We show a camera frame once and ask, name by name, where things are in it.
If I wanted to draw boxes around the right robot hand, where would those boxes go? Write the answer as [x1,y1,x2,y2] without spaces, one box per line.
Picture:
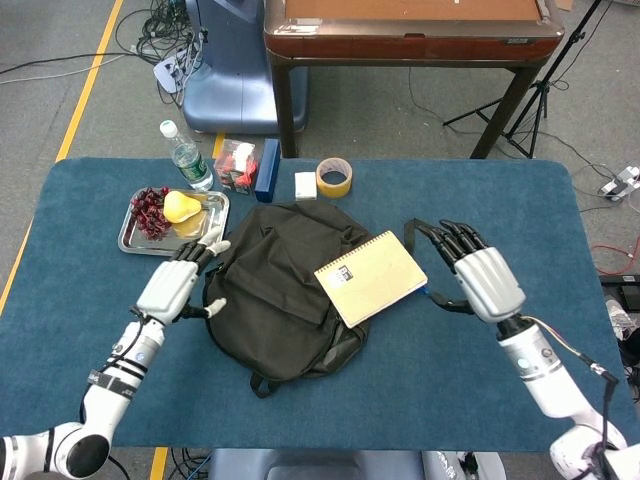
[419,218,527,324]

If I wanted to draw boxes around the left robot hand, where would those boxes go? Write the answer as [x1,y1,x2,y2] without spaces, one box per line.
[130,228,232,326]

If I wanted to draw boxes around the black fabric backpack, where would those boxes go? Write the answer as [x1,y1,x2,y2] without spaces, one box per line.
[202,201,374,399]

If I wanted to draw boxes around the kraft cover spiral notebook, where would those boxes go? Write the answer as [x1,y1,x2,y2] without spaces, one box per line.
[313,230,429,330]

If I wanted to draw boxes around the red grape bunch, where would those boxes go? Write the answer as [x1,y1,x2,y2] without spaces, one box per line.
[130,186,173,242]

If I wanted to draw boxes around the yellow pear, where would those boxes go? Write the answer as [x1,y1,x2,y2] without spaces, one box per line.
[163,190,204,225]

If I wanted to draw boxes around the stainless steel tray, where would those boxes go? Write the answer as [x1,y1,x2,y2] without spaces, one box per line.
[117,187,231,260]

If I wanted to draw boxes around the blue carpet table mat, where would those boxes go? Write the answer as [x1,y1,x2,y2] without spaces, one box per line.
[0,157,639,454]

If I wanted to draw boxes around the clear plastic water bottle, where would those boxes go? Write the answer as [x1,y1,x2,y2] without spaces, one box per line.
[159,119,215,192]

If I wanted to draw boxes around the white sneaker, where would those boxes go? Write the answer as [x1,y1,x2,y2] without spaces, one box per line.
[604,294,639,341]

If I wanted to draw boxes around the clear plastic box red contents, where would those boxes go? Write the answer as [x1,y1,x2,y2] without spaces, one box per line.
[213,138,261,195]

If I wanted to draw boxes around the long blue box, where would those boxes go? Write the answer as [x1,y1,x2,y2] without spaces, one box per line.
[253,138,282,203]

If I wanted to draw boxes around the small white block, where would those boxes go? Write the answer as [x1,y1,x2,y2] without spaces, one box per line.
[294,171,319,201]

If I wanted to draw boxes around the yellow tape roll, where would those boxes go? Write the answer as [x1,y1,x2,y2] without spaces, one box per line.
[315,156,354,199]

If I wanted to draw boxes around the black tripod stand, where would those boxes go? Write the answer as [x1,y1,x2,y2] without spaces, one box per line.
[442,0,606,160]

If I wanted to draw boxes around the white power strip with plugs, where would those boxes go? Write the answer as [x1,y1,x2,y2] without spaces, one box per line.
[152,52,201,94]

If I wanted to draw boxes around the blue grey robot torso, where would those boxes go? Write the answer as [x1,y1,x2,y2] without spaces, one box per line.
[207,448,426,480]

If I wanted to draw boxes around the brown mahjong table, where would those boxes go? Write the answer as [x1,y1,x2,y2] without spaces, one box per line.
[263,0,566,160]

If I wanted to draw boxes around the black webbing strap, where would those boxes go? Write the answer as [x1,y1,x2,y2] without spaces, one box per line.
[403,217,441,251]

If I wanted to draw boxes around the red cable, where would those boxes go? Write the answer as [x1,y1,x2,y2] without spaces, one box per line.
[592,243,640,276]

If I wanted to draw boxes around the blue grey machine pedestal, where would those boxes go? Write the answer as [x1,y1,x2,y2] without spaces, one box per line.
[182,0,309,135]

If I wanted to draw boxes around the black cable bundle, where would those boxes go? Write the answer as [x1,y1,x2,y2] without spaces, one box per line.
[114,0,201,66]

